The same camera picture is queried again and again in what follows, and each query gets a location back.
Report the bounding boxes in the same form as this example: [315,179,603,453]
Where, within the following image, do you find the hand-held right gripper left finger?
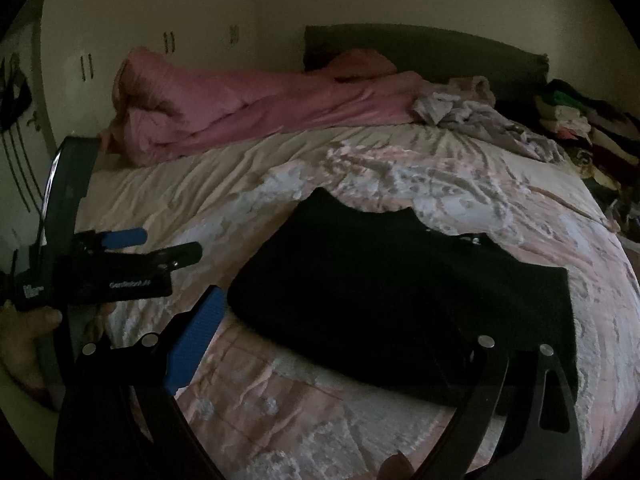
[55,285,228,480]

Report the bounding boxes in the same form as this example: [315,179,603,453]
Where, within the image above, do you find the floral pink bedspread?
[65,122,640,480]

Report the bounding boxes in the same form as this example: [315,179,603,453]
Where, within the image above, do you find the crumpled lilac cloth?
[412,76,568,163]

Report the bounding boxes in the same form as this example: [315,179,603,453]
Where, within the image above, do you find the black printed garment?
[227,187,581,401]

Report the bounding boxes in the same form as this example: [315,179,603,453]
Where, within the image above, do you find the pile of mixed clothes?
[535,77,640,233]

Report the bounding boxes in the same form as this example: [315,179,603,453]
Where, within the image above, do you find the pink blanket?
[97,47,426,168]

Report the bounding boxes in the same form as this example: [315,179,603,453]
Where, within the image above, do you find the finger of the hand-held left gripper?
[75,227,148,253]
[145,241,202,273]

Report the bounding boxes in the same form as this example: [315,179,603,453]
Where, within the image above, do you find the dark headboard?
[304,25,550,108]

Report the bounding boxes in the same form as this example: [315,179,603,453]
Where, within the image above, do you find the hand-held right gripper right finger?
[412,335,583,480]

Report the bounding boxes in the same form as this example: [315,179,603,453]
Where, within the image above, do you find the person's left hand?
[0,305,108,386]

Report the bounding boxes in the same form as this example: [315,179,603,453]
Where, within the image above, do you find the white wardrobe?
[30,0,261,201]

